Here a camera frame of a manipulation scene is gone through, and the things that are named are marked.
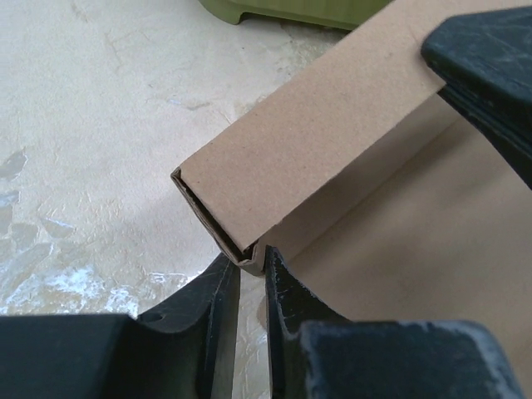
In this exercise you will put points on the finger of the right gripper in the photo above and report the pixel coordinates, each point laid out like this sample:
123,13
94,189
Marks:
484,59

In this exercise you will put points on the olive green plastic bin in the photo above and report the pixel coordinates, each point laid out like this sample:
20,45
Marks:
341,14

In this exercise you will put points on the brown cardboard box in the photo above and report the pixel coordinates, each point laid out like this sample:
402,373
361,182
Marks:
383,199

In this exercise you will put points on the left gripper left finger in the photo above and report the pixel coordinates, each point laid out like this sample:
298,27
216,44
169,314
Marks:
184,347

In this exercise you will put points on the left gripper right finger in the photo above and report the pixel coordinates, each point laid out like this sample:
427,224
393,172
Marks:
315,352

